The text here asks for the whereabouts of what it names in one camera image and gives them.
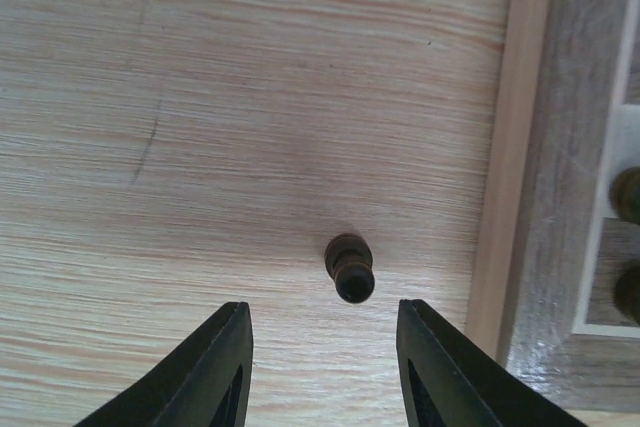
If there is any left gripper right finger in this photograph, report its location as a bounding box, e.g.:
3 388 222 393
397 299 583 426

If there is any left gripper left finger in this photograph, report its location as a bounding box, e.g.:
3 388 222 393
78 302 252 426

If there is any dark pawn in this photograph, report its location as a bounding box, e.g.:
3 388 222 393
614 261 640 325
324 233 375 304

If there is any dark chess piece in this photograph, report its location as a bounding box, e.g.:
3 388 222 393
609 166 640 225

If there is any wooden chess board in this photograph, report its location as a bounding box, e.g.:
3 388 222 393
466 0 639 413

